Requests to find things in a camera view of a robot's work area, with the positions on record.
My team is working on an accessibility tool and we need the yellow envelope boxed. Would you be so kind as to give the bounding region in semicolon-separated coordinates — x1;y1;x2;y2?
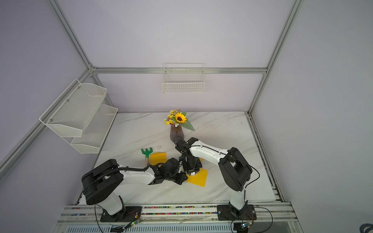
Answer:
187;169;208;187
150;152;167;166

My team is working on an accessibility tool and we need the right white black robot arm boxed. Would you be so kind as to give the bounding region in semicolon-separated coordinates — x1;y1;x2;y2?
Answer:
173;136;253;212

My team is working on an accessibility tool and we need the brown ribbed vase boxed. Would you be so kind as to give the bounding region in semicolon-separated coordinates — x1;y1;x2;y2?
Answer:
170;125;184;143

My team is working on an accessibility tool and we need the white wire wall basket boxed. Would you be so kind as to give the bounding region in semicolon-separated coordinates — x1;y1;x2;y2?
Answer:
162;63;205;94

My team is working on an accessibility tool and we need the green toy rake wooden handle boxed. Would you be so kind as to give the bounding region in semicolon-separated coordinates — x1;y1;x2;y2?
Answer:
141;147;153;166

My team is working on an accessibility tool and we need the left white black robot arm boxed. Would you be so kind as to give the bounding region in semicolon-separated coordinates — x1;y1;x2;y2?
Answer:
82;158;188;218

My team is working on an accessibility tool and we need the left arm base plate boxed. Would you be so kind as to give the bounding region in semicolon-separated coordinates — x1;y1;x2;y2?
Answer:
100;206;143;223

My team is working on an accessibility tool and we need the white two-tier mesh shelf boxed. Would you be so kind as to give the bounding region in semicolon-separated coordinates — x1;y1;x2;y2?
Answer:
39;79;118;154

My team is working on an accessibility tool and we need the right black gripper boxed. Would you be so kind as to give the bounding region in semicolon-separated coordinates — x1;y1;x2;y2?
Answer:
182;157;203;175

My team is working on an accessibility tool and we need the sunflower bouquet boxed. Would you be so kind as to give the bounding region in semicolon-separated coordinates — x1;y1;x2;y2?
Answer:
164;109;195;131

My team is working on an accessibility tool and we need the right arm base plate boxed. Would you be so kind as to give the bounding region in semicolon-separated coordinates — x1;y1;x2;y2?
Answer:
217;204;257;221

